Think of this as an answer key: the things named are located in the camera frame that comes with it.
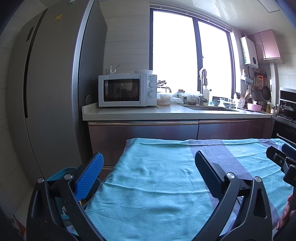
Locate black built-in oven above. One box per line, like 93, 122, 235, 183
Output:
272, 116, 296, 149

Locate blue plastic bin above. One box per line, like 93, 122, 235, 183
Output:
45, 167, 102, 232

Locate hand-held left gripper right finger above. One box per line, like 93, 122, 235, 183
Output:
195, 150, 273, 241

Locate large kitchen window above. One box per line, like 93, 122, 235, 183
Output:
149, 8, 241, 106

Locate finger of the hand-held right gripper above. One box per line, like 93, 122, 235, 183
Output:
266, 146, 296, 172
282, 143, 296, 160

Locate crumpled floor cloth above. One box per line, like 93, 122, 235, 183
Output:
8, 214, 23, 234

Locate kitchen sink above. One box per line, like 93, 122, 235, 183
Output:
180, 105, 240, 112

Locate metal wok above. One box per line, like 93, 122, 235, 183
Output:
279, 105, 296, 116

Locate white microwave oven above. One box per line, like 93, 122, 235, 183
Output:
98, 74, 158, 107

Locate white dotted utensil holder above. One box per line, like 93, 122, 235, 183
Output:
233, 92, 246, 109

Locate teal and purple tablecloth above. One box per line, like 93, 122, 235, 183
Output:
67, 138, 296, 241

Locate white vertical duct cover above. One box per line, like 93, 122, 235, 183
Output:
269, 63, 279, 107

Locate black range hood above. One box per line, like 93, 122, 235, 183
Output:
280, 88, 296, 108

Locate clear container with dark food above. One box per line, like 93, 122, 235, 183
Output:
186, 92, 200, 106

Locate grey refrigerator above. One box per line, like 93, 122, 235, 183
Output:
0, 0, 108, 183

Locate beige kitchen countertop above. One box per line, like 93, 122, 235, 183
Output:
82, 103, 272, 121

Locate white water heater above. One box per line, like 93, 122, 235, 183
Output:
240, 36, 259, 67

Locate white wall rack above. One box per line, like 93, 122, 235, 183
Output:
240, 69, 254, 84

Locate person's right hand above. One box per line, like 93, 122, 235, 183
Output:
276, 192, 294, 230

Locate metal kitchen faucet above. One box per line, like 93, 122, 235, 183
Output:
199, 68, 208, 106

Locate brown base cabinets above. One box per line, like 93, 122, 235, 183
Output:
88, 118, 273, 167

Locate pink wall cabinet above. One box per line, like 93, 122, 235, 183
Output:
247, 30, 284, 61

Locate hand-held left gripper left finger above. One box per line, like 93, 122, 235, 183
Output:
26, 152, 104, 241

